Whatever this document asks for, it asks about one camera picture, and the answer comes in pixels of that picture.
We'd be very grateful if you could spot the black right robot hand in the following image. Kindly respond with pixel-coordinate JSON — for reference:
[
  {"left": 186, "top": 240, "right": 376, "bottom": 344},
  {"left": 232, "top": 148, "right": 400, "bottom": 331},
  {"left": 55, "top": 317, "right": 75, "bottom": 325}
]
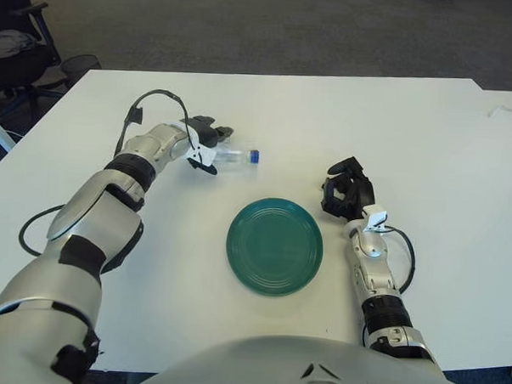
[{"left": 320, "top": 155, "right": 377, "bottom": 224}]

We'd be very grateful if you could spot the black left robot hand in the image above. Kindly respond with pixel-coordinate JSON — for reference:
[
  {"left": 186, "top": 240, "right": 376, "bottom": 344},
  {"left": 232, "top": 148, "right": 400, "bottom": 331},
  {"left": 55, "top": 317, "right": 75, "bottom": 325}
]
[{"left": 183, "top": 115, "right": 237, "bottom": 178}]

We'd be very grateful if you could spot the clear bottle with blue cap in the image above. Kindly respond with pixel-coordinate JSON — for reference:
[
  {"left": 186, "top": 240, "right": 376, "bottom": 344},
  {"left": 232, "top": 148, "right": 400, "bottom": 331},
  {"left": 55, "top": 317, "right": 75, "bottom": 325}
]
[{"left": 209, "top": 146, "right": 262, "bottom": 176}]

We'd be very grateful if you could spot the green round plate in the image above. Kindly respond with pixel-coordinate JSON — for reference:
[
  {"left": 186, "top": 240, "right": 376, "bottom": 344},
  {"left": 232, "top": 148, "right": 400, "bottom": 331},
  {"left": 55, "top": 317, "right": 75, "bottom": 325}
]
[{"left": 223, "top": 195, "right": 326, "bottom": 299}]

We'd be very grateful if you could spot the black mesh wastebasket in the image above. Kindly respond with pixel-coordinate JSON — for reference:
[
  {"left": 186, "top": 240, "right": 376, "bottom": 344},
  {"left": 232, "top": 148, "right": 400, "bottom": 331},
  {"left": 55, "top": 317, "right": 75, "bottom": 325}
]
[{"left": 59, "top": 54, "right": 102, "bottom": 88}]

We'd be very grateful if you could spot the silver robot torso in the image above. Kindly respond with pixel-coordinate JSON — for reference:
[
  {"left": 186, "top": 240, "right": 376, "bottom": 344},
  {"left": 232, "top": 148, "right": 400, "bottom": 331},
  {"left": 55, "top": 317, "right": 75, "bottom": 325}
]
[{"left": 131, "top": 329, "right": 512, "bottom": 384}]

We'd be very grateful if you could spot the black office chair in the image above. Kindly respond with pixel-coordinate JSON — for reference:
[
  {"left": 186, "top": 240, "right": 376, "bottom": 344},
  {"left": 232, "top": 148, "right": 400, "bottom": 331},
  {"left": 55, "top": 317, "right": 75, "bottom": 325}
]
[{"left": 0, "top": 0, "right": 65, "bottom": 121}]

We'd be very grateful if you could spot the grey cloth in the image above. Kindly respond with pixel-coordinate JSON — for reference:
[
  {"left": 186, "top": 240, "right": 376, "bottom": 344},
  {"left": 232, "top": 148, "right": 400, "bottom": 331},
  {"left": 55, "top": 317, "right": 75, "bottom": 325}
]
[{"left": 0, "top": 30, "right": 38, "bottom": 59}]

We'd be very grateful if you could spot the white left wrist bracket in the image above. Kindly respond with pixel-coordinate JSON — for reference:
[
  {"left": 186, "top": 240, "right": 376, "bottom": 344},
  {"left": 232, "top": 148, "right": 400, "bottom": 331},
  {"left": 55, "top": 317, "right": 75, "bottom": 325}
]
[{"left": 178, "top": 120, "right": 218, "bottom": 171}]

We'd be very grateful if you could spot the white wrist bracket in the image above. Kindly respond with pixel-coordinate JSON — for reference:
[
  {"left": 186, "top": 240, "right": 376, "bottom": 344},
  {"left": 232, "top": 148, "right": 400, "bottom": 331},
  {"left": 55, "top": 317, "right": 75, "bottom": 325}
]
[
  {"left": 362, "top": 204, "right": 391, "bottom": 233},
  {"left": 178, "top": 120, "right": 218, "bottom": 171}
]

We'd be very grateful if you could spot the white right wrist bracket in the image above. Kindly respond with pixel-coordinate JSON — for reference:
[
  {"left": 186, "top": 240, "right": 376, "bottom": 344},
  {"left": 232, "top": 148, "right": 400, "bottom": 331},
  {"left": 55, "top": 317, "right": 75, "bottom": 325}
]
[{"left": 362, "top": 204, "right": 391, "bottom": 233}]

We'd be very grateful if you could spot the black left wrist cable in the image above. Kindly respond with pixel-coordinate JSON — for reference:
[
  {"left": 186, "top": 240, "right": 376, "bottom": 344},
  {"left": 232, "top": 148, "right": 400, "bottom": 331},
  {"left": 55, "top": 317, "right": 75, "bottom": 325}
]
[{"left": 112, "top": 88, "right": 202, "bottom": 161}]

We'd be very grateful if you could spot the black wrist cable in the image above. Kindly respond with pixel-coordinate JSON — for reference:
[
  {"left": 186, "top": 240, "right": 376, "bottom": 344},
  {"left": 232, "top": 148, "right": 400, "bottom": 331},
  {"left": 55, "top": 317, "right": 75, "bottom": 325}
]
[
  {"left": 379, "top": 224, "right": 418, "bottom": 293},
  {"left": 112, "top": 88, "right": 202, "bottom": 161}
]

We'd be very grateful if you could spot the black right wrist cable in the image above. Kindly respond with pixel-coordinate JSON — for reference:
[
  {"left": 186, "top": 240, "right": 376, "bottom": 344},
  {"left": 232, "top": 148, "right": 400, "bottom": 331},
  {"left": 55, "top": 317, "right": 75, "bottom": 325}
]
[{"left": 379, "top": 224, "right": 418, "bottom": 293}]

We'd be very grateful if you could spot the white thin cable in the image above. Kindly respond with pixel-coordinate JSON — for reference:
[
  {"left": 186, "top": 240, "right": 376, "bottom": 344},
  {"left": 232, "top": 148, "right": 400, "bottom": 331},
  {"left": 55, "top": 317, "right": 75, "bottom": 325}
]
[{"left": 487, "top": 104, "right": 512, "bottom": 121}]

